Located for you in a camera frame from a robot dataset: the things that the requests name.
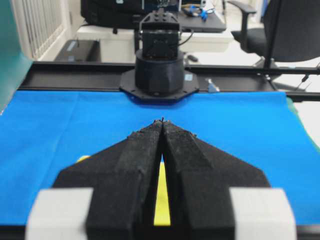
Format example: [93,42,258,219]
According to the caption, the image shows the black case on floor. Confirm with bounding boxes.
[54,39,101,62]

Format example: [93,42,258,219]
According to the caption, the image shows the black office chair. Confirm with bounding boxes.
[229,0,320,68]

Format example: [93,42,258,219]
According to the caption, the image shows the black table rail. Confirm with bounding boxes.
[19,61,320,102]

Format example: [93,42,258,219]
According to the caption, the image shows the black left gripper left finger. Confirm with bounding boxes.
[26,119,164,240]

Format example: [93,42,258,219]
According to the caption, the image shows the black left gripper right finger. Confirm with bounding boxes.
[162,119,298,240]

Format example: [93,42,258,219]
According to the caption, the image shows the teal backdrop sheet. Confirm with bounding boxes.
[0,0,33,113]

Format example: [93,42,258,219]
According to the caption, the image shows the blue table cloth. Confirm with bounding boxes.
[0,91,320,226]

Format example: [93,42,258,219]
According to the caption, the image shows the yellow towel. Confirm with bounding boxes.
[74,151,171,231]

